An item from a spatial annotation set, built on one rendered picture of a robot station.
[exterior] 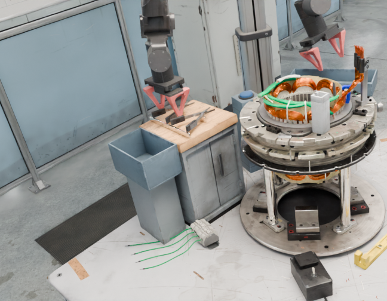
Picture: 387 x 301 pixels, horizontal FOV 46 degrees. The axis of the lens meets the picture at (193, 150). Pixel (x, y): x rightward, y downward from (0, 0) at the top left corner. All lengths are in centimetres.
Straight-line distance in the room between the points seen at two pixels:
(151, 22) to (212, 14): 219
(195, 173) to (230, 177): 14
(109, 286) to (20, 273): 150
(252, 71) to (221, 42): 186
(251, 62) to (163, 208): 61
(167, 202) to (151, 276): 20
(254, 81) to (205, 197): 50
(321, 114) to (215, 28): 241
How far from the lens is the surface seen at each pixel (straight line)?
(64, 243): 272
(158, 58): 110
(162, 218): 122
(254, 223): 125
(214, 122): 120
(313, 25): 134
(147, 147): 127
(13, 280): 266
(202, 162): 120
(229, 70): 351
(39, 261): 270
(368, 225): 124
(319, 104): 100
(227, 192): 131
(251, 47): 153
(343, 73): 146
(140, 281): 119
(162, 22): 115
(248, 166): 148
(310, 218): 118
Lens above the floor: 160
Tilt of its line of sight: 29 degrees down
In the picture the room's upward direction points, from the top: 11 degrees counter-clockwise
